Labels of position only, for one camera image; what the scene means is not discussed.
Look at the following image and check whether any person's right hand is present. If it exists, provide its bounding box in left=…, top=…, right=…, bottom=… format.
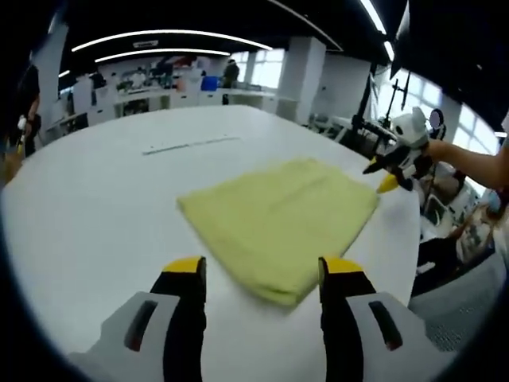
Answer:
left=421, top=139, right=442, bottom=162

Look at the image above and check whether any white workbench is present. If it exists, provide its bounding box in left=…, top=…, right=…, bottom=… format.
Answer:
left=113, top=85, right=279, bottom=117

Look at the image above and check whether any long curved ceiling light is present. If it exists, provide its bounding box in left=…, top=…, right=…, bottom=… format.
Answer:
left=71, top=29, right=275, bottom=53

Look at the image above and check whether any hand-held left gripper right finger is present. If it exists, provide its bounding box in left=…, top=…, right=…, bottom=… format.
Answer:
left=318, top=256, right=442, bottom=382

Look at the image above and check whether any thin white strip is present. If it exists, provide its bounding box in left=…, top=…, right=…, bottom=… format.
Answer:
left=142, top=137, right=242, bottom=155

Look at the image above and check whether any straight ceiling light strip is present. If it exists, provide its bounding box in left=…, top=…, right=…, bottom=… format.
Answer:
left=357, top=0, right=395, bottom=60

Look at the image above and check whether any yellow and grey garment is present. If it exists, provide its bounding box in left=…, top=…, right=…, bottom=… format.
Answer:
left=177, top=158, right=379, bottom=307

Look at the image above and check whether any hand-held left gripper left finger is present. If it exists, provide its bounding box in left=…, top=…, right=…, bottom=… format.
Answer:
left=69, top=256, right=208, bottom=382

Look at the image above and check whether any short curved ceiling light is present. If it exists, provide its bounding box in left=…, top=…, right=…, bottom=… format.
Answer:
left=94, top=48, right=231, bottom=64

